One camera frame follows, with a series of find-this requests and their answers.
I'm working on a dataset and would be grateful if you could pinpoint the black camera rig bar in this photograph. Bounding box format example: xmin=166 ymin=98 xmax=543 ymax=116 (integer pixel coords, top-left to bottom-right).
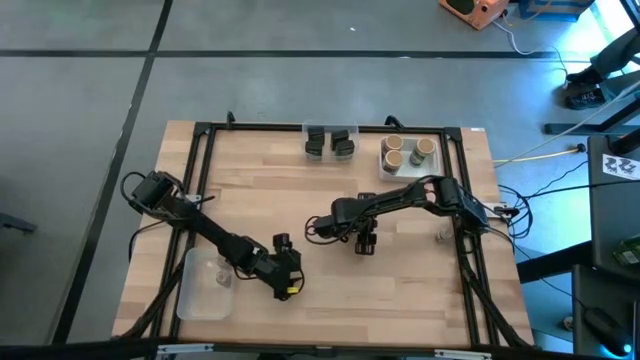
xmin=0 ymin=337 xmax=640 ymax=360

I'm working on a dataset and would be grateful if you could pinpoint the white plastic tray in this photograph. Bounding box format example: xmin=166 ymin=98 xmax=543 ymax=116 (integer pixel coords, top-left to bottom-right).
xmin=378 ymin=134 xmax=444 ymax=182

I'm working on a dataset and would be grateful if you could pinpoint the person's shoe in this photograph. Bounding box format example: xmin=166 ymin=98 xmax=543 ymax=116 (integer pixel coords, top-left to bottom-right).
xmin=564 ymin=84 xmax=606 ymax=110
xmin=567 ymin=67 xmax=604 ymax=86

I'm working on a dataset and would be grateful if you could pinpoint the dark floor object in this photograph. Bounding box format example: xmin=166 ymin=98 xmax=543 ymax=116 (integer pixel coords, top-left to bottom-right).
xmin=0 ymin=212 xmax=37 ymax=234

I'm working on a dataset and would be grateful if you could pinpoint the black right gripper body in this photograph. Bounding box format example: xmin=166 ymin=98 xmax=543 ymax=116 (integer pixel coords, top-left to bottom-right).
xmin=354 ymin=219 xmax=378 ymax=256

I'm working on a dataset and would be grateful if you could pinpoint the person's leg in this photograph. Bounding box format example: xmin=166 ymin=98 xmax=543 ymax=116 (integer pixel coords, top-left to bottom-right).
xmin=589 ymin=27 xmax=640 ymax=76

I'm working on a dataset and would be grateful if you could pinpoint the blue box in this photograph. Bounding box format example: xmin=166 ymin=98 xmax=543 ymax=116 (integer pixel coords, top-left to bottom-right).
xmin=517 ymin=0 xmax=596 ymax=22

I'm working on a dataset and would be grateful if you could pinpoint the silver rig bracket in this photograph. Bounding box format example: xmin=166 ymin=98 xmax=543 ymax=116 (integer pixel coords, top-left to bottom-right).
xmin=157 ymin=343 xmax=215 ymax=357
xmin=433 ymin=348 xmax=494 ymax=360

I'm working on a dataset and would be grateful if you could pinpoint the small clear plastic bin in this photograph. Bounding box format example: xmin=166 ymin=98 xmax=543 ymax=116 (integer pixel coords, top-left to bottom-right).
xmin=301 ymin=122 xmax=360 ymax=164

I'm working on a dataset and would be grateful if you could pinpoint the orange speaker box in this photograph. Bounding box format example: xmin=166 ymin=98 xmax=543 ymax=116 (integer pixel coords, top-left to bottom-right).
xmin=439 ymin=0 xmax=510 ymax=31

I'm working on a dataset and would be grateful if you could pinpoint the black computer mouse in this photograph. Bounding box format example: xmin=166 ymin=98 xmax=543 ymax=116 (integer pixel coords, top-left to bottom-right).
xmin=583 ymin=305 xmax=634 ymax=357

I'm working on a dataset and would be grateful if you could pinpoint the pale cable with black plug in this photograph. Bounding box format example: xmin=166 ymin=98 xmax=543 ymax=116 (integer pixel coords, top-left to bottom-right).
xmin=492 ymin=143 xmax=587 ymax=167

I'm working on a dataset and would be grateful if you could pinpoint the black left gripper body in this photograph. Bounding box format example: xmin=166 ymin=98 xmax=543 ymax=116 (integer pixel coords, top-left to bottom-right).
xmin=272 ymin=233 xmax=305 ymax=302

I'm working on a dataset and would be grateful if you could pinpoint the white printed paper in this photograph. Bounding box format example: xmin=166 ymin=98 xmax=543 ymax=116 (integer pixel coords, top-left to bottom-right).
xmin=602 ymin=153 xmax=640 ymax=181

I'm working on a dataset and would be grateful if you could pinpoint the white floor cable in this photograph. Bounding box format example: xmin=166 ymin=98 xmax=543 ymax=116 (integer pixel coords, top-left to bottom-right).
xmin=492 ymin=19 xmax=570 ymax=77

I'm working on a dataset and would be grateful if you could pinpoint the black desk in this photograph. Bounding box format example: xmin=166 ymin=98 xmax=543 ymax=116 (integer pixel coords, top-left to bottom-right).
xmin=572 ymin=134 xmax=640 ymax=357

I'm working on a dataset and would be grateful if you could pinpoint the large clear plastic tub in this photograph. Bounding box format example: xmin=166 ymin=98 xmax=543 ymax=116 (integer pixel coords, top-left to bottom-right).
xmin=175 ymin=246 xmax=236 ymax=321

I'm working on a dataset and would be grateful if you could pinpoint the green circuit board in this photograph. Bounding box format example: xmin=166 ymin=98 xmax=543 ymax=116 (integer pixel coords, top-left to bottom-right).
xmin=612 ymin=234 xmax=640 ymax=266

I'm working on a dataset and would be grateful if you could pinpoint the black aluminium table frame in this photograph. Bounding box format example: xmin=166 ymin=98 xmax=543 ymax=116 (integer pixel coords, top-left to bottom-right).
xmin=112 ymin=119 xmax=534 ymax=351

